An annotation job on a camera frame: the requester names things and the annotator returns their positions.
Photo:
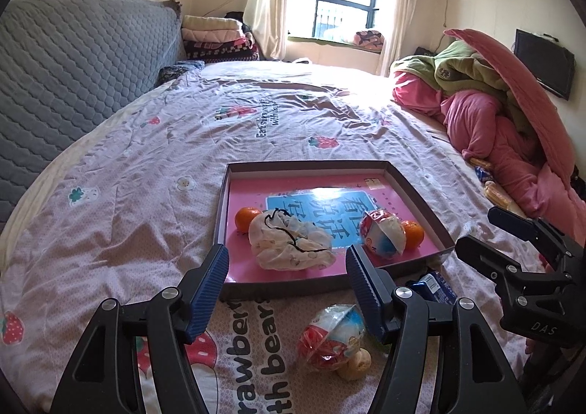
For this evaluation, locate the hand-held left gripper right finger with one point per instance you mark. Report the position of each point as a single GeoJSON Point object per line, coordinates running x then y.
{"type": "Point", "coordinates": [366, 292]}

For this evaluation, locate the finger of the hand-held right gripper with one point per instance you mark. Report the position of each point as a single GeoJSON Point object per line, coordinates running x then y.
{"type": "Point", "coordinates": [490, 260]}
{"type": "Point", "coordinates": [522, 224]}

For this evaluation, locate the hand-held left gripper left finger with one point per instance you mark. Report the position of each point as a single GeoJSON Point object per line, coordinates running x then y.
{"type": "Point", "coordinates": [206, 295]}

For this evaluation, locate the red snack ball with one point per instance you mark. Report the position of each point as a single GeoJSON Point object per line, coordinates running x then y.
{"type": "Point", "coordinates": [382, 235]}
{"type": "Point", "coordinates": [320, 341]}

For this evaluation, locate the blue cookie packet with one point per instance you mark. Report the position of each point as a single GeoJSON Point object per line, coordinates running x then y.
{"type": "Point", "coordinates": [435, 286]}

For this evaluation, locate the small beige ball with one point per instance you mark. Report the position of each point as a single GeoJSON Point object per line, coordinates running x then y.
{"type": "Point", "coordinates": [357, 366]}

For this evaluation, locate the orange fruit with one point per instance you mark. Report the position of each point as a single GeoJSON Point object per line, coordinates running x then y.
{"type": "Point", "coordinates": [414, 233]}
{"type": "Point", "coordinates": [245, 219]}

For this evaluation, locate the cream black-trimmed scrunchie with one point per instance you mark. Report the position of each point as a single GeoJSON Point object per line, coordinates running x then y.
{"type": "Point", "coordinates": [284, 249]}

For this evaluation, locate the dark cardboard box tray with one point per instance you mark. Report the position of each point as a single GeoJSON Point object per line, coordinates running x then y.
{"type": "Point", "coordinates": [256, 194]}

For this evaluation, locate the yellow snack packet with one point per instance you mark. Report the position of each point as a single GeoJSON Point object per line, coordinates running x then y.
{"type": "Point", "coordinates": [498, 196]}

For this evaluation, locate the small blue snack packet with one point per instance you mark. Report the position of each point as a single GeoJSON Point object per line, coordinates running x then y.
{"type": "Point", "coordinates": [484, 174]}

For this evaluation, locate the small orange snack packet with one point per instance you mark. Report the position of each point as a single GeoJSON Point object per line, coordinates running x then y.
{"type": "Point", "coordinates": [480, 163]}

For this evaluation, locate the pink quilt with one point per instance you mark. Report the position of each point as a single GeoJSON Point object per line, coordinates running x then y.
{"type": "Point", "coordinates": [485, 130]}

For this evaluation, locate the strawberry printed bed sheet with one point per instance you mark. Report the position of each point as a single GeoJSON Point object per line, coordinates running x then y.
{"type": "Point", "coordinates": [137, 167]}

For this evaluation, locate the black television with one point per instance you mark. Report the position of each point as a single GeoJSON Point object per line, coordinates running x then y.
{"type": "Point", "coordinates": [542, 61]}

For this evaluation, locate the green blanket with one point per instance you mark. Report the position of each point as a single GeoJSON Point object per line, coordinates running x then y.
{"type": "Point", "coordinates": [462, 71]}

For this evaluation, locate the dark patterned cloth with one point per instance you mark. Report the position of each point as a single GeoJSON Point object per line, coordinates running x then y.
{"type": "Point", "coordinates": [181, 71]}

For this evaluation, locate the patterned cushion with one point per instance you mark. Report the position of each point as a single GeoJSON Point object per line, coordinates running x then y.
{"type": "Point", "coordinates": [368, 39]}

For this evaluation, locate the dark checkered folded blanket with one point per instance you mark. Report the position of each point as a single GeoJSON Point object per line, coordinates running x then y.
{"type": "Point", "coordinates": [219, 50]}

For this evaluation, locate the grey quilted headboard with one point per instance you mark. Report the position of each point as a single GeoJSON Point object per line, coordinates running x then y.
{"type": "Point", "coordinates": [68, 75]}

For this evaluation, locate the pink folded blanket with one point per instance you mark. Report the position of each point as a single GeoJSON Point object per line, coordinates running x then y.
{"type": "Point", "coordinates": [210, 35]}

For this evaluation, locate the cream folded blanket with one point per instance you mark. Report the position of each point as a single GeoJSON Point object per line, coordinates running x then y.
{"type": "Point", "coordinates": [210, 23]}

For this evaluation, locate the black bag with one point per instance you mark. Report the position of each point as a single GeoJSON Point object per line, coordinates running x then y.
{"type": "Point", "coordinates": [236, 20]}

